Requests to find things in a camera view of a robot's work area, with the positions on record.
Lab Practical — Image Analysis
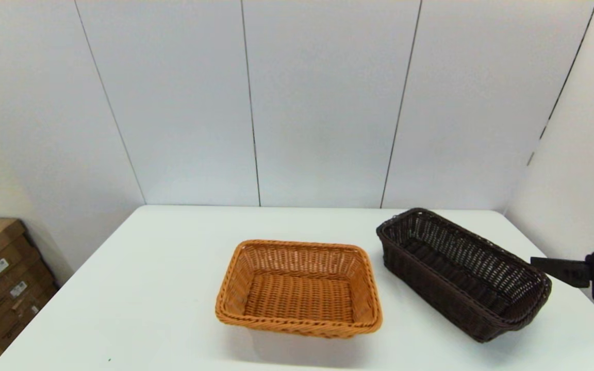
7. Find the dark brown wicker basket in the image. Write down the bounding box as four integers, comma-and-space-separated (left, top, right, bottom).
376, 208, 552, 343

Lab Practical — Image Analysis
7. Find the orange wicker basket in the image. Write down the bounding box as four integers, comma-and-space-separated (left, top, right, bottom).
214, 239, 384, 339

